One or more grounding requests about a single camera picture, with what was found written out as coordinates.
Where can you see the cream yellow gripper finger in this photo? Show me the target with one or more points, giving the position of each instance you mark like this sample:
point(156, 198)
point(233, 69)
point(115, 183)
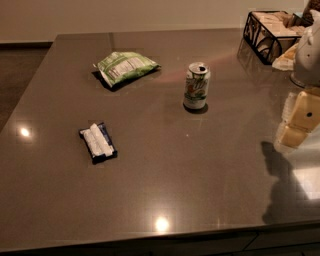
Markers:
point(300, 117)

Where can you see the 7up soda can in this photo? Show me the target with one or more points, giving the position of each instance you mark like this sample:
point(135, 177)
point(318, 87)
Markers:
point(196, 86)

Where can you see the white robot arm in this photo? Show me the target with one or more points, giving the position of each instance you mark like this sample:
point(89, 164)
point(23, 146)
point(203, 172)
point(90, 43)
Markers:
point(306, 67)

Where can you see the green jalapeno chip bag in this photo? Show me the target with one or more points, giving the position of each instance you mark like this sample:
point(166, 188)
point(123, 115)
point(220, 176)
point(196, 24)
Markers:
point(119, 67)

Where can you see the blue white snack packet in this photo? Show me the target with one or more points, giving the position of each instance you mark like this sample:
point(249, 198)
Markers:
point(98, 142)

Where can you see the black wire basket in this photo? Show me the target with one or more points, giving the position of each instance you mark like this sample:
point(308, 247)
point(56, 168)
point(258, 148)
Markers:
point(271, 33)

